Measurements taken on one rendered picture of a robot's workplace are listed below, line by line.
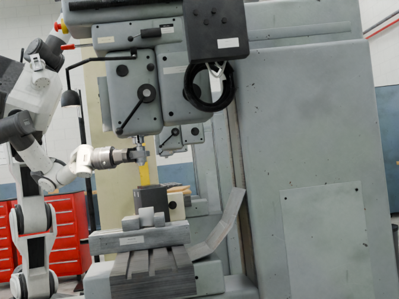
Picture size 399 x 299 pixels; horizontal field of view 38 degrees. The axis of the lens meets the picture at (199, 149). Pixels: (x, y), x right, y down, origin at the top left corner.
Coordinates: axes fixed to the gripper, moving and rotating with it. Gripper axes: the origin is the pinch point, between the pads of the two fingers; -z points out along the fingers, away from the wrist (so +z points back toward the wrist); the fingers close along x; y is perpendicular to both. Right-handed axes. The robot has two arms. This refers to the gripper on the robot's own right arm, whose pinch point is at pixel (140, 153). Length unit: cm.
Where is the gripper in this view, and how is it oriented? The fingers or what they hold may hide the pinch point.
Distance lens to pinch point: 226.6
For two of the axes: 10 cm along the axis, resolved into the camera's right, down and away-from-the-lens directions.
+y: 1.1, 9.9, -0.2
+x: 2.3, -0.1, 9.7
